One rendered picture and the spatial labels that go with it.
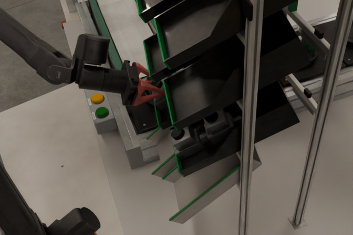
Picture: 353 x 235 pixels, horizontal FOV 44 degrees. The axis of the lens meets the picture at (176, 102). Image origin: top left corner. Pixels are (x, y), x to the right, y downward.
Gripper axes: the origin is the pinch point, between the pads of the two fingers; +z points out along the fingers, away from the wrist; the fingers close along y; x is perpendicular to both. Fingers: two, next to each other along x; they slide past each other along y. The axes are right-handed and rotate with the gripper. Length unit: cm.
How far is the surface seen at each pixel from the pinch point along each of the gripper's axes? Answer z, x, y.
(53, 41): 0, 135, 209
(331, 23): 77, -6, 45
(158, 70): -4.3, -9.2, -5.5
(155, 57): -4.3, -9.2, -1.0
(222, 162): 16.2, 7.7, -16.6
